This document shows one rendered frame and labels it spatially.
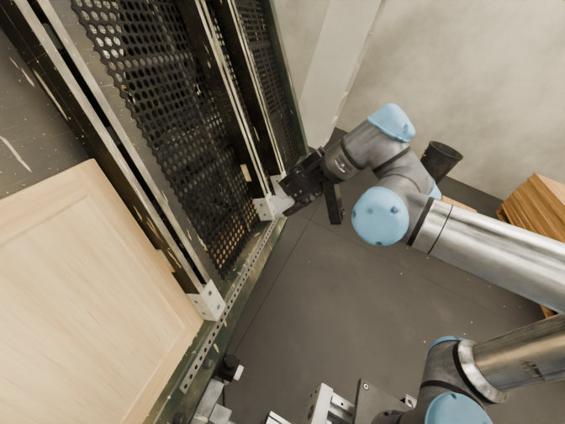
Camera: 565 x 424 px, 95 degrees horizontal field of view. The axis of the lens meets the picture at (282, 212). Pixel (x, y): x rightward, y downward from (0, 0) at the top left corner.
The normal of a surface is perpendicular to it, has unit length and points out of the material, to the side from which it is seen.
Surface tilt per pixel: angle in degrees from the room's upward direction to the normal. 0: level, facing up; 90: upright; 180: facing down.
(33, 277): 57
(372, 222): 90
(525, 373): 89
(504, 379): 90
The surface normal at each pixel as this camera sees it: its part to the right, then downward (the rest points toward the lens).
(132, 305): 0.91, -0.07
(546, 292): -0.59, 0.47
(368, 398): 0.27, -0.73
